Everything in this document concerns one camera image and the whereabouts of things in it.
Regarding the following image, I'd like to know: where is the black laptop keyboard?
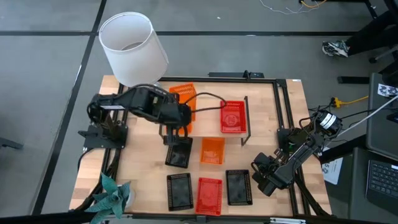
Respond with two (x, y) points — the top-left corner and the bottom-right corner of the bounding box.
(365, 159), (398, 215)

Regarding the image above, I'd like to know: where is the white paper sheet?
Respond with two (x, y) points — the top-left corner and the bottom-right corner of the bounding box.
(321, 146), (345, 186)

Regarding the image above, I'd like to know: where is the office chair base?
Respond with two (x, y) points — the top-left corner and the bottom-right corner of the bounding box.
(368, 43), (398, 88)

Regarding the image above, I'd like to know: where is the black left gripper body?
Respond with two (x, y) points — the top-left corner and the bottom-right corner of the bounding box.
(160, 100), (193, 131)

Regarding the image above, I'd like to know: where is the thin white floor cable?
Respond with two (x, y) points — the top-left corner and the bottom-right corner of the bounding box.
(259, 0), (312, 16)

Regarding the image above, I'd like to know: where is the thick white cable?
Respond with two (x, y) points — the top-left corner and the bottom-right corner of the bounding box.
(335, 95), (398, 138)

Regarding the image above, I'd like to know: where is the black plastic slotted basket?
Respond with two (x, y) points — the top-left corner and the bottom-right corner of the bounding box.
(164, 136), (193, 169)
(166, 172), (195, 212)
(225, 169), (253, 207)

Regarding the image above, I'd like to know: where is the black metal table frame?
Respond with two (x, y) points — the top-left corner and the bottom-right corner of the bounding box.
(70, 76), (332, 224)

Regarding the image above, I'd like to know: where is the teal artificial potted plant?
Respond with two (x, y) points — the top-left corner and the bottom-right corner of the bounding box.
(84, 172), (136, 224)

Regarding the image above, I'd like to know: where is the black flat floor foot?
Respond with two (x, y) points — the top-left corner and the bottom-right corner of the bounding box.
(337, 75), (371, 85)
(0, 136), (24, 150)

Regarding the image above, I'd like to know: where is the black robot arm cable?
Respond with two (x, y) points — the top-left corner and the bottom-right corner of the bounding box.
(185, 91), (228, 113)

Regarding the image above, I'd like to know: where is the patterned sticker sheet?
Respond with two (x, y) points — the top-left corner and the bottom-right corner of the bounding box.
(377, 83), (398, 98)

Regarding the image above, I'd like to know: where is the red plastic slotted basket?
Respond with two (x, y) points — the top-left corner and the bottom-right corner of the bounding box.
(220, 100), (248, 134)
(195, 177), (224, 217)

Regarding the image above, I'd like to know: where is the person's leg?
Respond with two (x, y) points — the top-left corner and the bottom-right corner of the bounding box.
(346, 9), (398, 57)

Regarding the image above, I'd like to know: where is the black side table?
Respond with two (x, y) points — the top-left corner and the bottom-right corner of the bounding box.
(348, 146), (398, 224)

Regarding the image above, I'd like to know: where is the silver metal bracket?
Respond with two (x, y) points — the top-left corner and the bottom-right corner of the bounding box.
(269, 217), (307, 224)

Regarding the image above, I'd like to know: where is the black rectangular bar device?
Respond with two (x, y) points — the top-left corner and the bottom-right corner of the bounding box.
(208, 71), (265, 79)

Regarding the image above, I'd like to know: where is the yellow extension cord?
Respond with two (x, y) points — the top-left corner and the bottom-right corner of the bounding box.
(331, 95), (369, 108)

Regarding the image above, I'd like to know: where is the person's shoe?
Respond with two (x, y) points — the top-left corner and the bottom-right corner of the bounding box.
(322, 39), (349, 58)

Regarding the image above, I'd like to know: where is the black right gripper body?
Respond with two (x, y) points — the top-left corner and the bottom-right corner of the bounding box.
(262, 158), (295, 189)

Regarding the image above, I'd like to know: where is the yellow cable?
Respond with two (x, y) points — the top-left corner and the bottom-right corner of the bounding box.
(300, 0), (328, 9)

